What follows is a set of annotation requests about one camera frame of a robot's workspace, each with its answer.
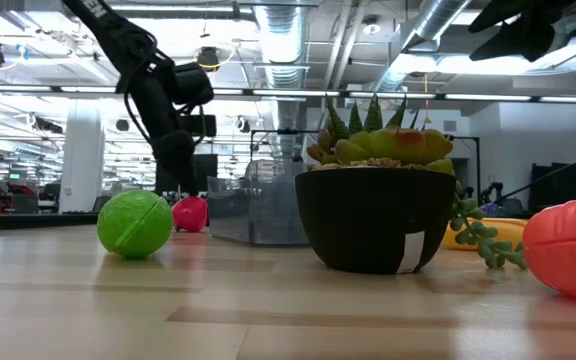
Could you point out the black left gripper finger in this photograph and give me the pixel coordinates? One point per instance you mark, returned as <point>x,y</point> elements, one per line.
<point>178,160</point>

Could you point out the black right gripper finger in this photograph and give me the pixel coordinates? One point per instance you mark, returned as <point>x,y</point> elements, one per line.
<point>513,12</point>
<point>523,42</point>

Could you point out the red toy tomato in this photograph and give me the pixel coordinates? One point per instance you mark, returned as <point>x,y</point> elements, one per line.
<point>190,214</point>

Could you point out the green toy cabbage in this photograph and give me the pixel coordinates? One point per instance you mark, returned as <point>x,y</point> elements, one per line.
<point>134,223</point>

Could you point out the yellow toy banana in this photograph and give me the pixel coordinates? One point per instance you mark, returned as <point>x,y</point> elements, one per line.
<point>505,230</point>

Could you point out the orange ridged toy vegetable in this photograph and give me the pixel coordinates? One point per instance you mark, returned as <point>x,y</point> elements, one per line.
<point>568,250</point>

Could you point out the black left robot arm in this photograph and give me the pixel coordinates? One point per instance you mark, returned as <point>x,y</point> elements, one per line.
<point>113,35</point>

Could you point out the white building pillar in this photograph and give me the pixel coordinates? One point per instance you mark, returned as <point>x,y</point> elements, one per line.
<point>82,155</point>

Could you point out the grey translucent plastic bin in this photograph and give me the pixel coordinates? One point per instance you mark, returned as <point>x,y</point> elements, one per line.
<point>258,210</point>

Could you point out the black shelving unit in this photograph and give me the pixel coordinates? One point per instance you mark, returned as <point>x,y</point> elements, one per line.
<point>565,185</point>

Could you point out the long ceiling light strip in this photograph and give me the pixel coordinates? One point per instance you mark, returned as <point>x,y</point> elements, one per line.
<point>368,94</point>

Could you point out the green succulent plant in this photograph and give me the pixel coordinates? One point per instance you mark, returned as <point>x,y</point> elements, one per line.
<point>393,145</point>

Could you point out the black plant pot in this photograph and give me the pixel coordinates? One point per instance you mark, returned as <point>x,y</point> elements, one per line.
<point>373,215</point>

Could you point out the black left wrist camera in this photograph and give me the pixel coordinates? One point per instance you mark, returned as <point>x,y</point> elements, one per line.
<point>198,126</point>

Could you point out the black metal frame stand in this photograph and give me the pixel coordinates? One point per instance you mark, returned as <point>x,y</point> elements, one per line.
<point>475,165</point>

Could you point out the black table edge frame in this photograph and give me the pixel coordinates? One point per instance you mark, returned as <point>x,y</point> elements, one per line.
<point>43,221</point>

